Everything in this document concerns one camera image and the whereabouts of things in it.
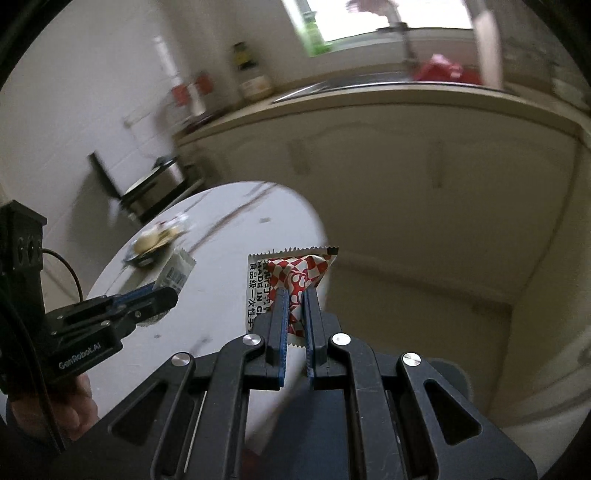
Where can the clear jar white label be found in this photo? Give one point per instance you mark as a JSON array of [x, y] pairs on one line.
[[256, 87]]

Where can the cream kitchen cabinet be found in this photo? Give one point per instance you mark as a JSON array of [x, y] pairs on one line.
[[392, 152]]

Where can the window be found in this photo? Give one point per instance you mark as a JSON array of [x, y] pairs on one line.
[[360, 18]]

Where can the white round marble table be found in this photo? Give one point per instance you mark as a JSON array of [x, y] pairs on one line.
[[217, 295]]

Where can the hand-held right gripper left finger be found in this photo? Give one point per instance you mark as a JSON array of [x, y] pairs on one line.
[[279, 332]]

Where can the red cup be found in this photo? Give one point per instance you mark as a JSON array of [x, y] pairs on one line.
[[204, 84], [180, 94]]

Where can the metal faucet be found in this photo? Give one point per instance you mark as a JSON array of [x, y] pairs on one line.
[[408, 46]]

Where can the green bottle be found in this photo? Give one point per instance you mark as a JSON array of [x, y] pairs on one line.
[[316, 37]]

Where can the steel sink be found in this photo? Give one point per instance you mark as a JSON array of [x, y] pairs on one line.
[[351, 83]]

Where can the yellow food scraps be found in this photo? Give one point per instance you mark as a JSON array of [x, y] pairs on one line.
[[152, 240]]

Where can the grey storage rack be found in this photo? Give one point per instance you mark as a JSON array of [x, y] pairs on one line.
[[194, 177]]

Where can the person's leg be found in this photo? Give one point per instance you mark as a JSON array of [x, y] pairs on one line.
[[295, 438]]

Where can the steel rice cooker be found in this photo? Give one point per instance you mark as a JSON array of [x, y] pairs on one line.
[[157, 184]]

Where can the person's left forearm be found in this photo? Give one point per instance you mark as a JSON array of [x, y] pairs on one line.
[[27, 461]]

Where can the black dish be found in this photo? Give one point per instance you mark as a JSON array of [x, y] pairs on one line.
[[143, 261]]

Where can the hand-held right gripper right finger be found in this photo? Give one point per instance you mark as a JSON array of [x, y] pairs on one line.
[[309, 332]]

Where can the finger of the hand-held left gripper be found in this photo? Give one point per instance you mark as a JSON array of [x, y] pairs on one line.
[[152, 304], [134, 295]]

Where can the white barcode wrapper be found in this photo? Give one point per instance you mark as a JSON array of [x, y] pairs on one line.
[[178, 270]]

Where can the dark bottle yellow label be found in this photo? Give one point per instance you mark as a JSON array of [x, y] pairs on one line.
[[242, 55]]

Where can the red checkered white packet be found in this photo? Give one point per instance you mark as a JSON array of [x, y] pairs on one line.
[[300, 272]]

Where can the person's left hand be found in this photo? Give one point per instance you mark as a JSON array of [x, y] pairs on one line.
[[78, 406]]

